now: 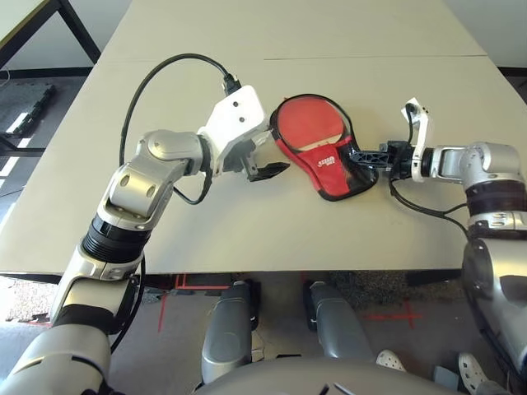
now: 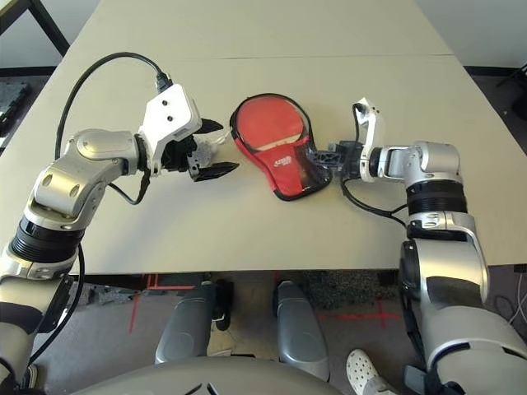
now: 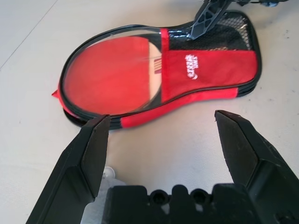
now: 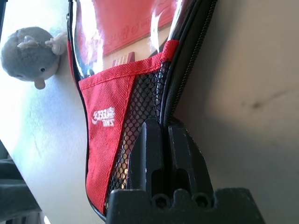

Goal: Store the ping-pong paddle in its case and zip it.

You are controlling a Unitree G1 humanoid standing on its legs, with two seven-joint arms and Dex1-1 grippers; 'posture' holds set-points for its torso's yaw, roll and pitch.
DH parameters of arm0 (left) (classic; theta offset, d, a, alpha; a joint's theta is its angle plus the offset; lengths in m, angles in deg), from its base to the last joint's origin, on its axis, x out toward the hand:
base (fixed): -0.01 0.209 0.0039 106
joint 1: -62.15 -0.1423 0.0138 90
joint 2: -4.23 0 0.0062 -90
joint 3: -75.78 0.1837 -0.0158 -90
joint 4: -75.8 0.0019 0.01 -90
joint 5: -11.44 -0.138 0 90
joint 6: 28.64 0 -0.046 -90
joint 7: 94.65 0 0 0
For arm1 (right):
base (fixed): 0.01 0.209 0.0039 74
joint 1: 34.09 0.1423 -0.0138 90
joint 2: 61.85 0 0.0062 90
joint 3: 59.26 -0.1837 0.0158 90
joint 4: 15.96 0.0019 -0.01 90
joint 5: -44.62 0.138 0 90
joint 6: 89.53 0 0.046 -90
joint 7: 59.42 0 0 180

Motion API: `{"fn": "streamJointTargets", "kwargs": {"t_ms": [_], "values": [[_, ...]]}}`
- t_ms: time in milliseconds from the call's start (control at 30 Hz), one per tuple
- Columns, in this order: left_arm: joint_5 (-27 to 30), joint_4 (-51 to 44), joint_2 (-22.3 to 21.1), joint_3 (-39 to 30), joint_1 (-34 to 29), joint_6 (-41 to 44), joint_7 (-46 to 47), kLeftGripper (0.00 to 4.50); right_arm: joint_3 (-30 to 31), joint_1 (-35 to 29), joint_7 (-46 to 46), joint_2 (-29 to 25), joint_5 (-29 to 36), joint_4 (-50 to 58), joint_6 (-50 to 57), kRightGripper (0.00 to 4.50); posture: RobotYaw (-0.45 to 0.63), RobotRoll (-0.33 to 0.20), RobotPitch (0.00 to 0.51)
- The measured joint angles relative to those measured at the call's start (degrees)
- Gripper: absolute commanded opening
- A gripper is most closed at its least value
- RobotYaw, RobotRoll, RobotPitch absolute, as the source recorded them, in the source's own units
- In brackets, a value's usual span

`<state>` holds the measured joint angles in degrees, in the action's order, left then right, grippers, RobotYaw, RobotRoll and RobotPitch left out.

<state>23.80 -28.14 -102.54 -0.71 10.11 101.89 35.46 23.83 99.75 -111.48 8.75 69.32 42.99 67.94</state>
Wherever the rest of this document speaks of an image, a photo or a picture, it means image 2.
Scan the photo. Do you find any puzzle-edged speckled foam mat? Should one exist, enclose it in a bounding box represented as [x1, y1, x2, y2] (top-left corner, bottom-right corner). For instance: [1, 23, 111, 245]
[88, 287, 141, 306]

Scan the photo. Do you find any dark speckled foam mat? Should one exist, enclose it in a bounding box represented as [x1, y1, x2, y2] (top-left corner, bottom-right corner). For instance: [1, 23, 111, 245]
[304, 269, 403, 308]

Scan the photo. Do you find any red ping-pong paddle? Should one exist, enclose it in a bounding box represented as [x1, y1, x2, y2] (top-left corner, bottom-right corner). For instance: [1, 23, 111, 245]
[235, 97, 310, 152]

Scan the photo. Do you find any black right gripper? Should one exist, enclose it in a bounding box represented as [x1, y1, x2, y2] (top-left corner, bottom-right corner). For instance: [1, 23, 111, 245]
[310, 140, 363, 180]

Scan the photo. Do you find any red and black paddle case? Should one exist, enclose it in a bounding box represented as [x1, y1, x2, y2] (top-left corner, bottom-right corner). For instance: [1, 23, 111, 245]
[229, 93, 333, 202]

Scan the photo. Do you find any grey robot leg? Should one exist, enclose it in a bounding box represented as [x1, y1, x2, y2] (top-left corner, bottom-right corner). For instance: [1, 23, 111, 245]
[155, 281, 234, 365]
[273, 281, 331, 382]

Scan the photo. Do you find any grey right robot leg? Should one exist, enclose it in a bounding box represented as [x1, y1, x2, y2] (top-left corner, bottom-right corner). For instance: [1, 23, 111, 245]
[273, 281, 331, 382]

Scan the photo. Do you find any black table underframe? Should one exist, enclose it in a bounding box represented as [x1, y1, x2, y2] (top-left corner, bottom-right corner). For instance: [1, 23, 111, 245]
[77, 267, 403, 294]

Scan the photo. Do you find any grey left robot leg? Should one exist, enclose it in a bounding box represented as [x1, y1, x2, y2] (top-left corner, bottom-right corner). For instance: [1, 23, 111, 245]
[155, 281, 234, 365]

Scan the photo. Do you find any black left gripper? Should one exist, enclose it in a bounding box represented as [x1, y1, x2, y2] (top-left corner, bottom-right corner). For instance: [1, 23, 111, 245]
[163, 118, 240, 183]

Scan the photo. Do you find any red tape strip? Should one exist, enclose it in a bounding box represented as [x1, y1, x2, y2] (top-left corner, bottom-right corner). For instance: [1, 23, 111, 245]
[128, 294, 139, 334]

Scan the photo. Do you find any grey foot pedal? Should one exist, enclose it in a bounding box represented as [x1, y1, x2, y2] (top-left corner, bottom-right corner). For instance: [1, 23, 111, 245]
[403, 364, 429, 390]

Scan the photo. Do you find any white perforated clog shoe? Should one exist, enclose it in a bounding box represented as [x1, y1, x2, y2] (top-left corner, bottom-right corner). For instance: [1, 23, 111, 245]
[346, 348, 388, 395]

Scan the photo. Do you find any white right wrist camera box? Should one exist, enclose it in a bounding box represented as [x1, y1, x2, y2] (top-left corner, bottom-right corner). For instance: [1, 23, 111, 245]
[354, 97, 388, 183]

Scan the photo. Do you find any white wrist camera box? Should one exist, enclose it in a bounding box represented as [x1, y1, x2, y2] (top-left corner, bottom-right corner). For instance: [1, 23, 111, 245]
[138, 84, 203, 178]
[354, 97, 388, 183]

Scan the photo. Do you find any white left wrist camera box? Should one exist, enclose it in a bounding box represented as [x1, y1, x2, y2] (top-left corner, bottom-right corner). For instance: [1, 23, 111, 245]
[138, 84, 203, 178]

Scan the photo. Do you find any black-framed side table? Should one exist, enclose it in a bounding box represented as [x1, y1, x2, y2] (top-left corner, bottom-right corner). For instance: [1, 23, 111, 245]
[0, 0, 71, 58]

